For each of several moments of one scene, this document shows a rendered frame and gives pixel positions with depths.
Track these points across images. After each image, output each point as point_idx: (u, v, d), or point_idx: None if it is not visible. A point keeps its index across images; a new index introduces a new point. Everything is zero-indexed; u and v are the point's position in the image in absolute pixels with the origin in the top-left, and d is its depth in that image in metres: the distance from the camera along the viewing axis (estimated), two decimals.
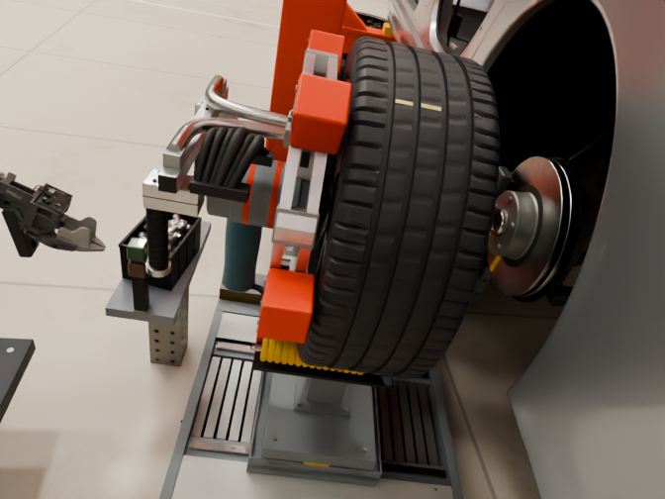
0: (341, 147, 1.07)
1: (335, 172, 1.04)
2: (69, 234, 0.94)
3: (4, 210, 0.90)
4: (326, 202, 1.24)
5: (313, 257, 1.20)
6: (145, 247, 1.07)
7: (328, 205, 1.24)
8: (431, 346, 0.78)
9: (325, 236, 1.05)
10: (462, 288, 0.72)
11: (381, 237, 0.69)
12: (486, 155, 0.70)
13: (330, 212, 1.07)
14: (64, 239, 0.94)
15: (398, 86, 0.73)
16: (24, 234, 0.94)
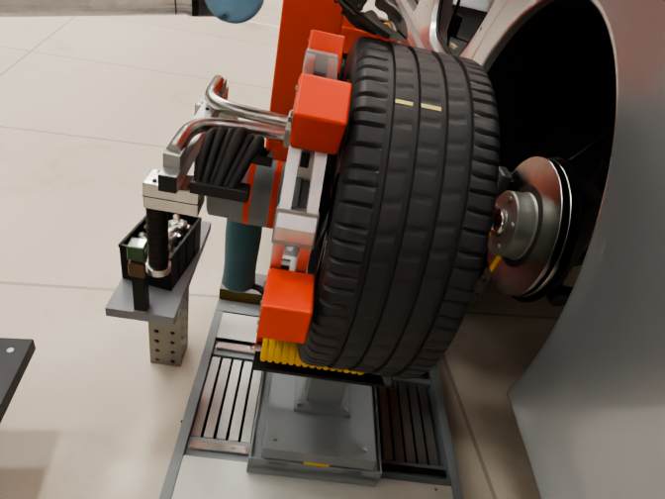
0: (341, 147, 1.07)
1: (335, 172, 1.04)
2: (370, 21, 0.84)
3: None
4: (326, 202, 1.24)
5: (313, 257, 1.20)
6: (145, 247, 1.07)
7: (328, 205, 1.24)
8: (431, 346, 0.78)
9: (325, 236, 1.05)
10: (462, 288, 0.72)
11: (381, 237, 0.69)
12: (486, 155, 0.70)
13: (330, 212, 1.07)
14: (366, 21, 0.85)
15: (398, 86, 0.73)
16: None
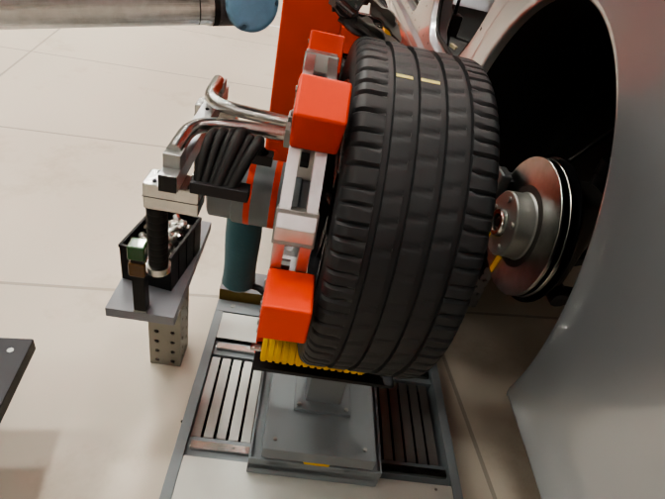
0: (338, 155, 1.10)
1: (334, 176, 1.05)
2: (366, 25, 0.90)
3: None
4: (323, 218, 1.24)
5: (311, 271, 1.18)
6: (145, 247, 1.07)
7: (325, 221, 1.24)
8: (443, 322, 0.74)
9: (325, 240, 1.04)
10: (473, 252, 0.70)
11: (389, 197, 0.68)
12: (487, 123, 0.72)
13: (329, 217, 1.07)
14: (362, 27, 0.91)
15: (398, 64, 0.76)
16: None
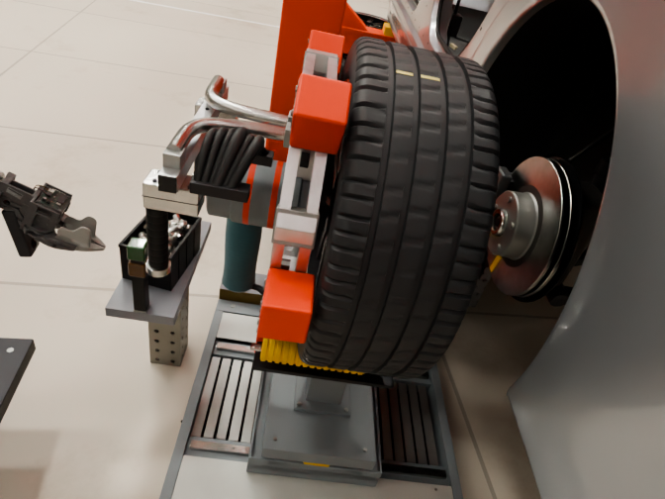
0: (338, 156, 1.10)
1: (334, 177, 1.05)
2: (69, 234, 0.94)
3: (4, 210, 0.90)
4: (323, 220, 1.24)
5: (311, 273, 1.17)
6: (145, 247, 1.07)
7: (325, 223, 1.24)
8: (445, 317, 0.74)
9: (325, 240, 1.04)
10: (474, 247, 0.70)
11: (390, 191, 0.68)
12: (486, 118, 0.73)
13: (329, 218, 1.06)
14: (64, 239, 0.94)
15: (397, 61, 0.77)
16: (24, 234, 0.94)
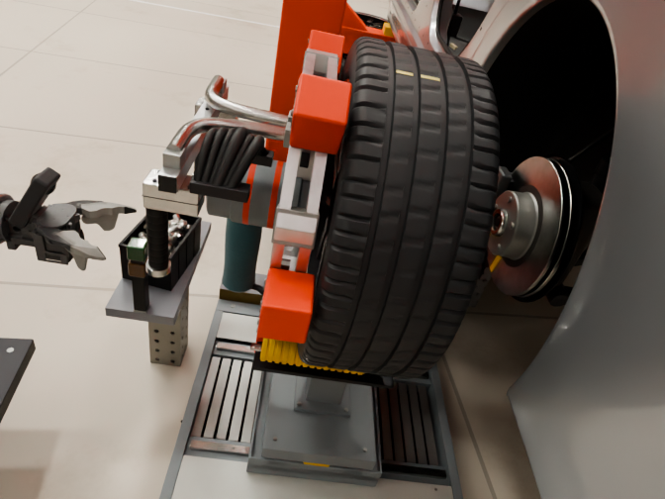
0: (338, 156, 1.10)
1: (334, 177, 1.05)
2: (94, 219, 0.89)
3: None
4: (323, 220, 1.24)
5: (311, 273, 1.17)
6: (145, 247, 1.07)
7: (325, 223, 1.24)
8: (445, 317, 0.74)
9: (325, 240, 1.04)
10: (474, 247, 0.70)
11: (390, 191, 0.68)
12: (486, 118, 0.73)
13: (329, 218, 1.06)
14: (91, 212, 0.88)
15: (397, 61, 0.77)
16: (47, 197, 0.82)
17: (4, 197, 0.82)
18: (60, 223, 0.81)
